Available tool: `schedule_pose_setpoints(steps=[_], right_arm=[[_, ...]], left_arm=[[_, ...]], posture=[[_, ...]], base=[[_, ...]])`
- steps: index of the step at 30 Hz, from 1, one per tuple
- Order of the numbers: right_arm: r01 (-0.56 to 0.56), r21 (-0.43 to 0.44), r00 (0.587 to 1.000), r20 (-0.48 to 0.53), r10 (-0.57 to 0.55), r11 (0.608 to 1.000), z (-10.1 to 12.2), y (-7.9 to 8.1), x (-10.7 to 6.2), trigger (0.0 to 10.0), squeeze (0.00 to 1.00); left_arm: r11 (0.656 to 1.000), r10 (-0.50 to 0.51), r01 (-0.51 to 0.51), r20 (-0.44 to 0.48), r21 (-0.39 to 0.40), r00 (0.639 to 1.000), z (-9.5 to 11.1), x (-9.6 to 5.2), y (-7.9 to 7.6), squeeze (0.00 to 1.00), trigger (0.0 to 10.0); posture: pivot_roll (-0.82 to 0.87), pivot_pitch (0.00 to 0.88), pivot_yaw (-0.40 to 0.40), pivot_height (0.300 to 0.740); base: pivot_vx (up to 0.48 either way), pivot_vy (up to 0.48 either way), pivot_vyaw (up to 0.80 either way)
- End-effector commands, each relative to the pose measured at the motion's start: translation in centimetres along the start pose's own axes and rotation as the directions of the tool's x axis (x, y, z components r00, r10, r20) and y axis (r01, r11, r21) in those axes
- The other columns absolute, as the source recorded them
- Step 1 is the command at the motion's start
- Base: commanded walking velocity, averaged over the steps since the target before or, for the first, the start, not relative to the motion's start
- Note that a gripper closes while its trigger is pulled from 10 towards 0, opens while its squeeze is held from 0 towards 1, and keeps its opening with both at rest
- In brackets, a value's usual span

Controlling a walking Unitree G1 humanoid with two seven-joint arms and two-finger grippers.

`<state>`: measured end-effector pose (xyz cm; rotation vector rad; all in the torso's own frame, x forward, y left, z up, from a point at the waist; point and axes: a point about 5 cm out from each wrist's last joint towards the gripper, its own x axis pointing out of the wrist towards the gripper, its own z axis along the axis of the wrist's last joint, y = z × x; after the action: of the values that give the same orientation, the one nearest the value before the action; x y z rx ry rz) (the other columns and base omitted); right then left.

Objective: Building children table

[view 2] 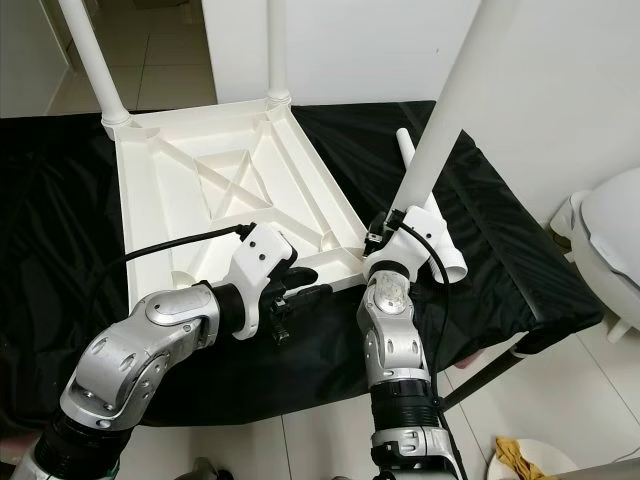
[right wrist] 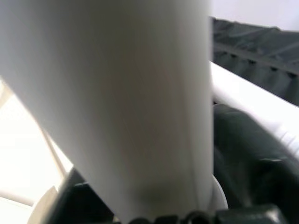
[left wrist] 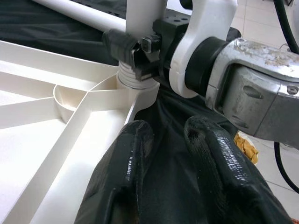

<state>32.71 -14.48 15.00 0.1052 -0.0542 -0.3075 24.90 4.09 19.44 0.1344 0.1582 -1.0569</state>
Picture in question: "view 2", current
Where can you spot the yellow crumpled cloth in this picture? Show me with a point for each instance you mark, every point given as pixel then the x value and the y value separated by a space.
pixel 520 458

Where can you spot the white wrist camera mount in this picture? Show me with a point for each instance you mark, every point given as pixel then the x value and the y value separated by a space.
pixel 260 255
pixel 420 230

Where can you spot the black tablecloth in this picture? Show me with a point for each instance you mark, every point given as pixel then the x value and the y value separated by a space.
pixel 50 250

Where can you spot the white plastic table leg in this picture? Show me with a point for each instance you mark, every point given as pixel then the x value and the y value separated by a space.
pixel 455 100
pixel 407 155
pixel 277 50
pixel 90 60

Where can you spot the black metal table leg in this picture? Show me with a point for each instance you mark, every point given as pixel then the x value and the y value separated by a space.
pixel 490 375

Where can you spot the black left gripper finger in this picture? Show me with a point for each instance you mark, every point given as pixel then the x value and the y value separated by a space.
pixel 298 273
pixel 312 293

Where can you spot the white plastic table top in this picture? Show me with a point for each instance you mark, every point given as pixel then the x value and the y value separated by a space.
pixel 190 170

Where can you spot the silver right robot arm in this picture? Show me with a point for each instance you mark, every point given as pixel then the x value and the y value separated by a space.
pixel 395 340

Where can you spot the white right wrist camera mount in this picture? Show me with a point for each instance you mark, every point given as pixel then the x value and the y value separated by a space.
pixel 420 230

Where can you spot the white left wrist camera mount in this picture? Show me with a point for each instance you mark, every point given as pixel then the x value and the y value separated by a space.
pixel 260 255

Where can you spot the silver robot left leg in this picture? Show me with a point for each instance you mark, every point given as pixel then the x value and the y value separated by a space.
pixel 200 470

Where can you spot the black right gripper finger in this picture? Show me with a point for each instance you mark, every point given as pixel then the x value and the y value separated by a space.
pixel 369 242

